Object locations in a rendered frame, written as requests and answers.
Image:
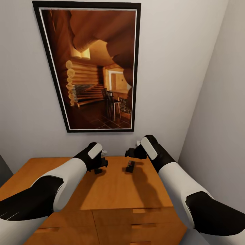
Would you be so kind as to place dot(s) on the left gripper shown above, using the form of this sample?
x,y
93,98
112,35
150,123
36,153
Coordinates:
x,y
101,163

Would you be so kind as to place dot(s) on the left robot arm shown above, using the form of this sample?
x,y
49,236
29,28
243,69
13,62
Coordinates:
x,y
23,213

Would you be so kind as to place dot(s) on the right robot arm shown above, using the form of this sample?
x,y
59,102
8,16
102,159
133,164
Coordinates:
x,y
218,223

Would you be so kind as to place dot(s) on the mousetrap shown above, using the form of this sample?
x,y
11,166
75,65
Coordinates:
x,y
98,170
130,166

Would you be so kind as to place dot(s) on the picture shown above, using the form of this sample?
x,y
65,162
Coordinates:
x,y
92,51

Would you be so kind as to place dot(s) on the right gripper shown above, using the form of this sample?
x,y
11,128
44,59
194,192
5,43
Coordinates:
x,y
135,154

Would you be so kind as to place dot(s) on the cabinet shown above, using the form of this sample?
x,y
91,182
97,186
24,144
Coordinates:
x,y
114,207

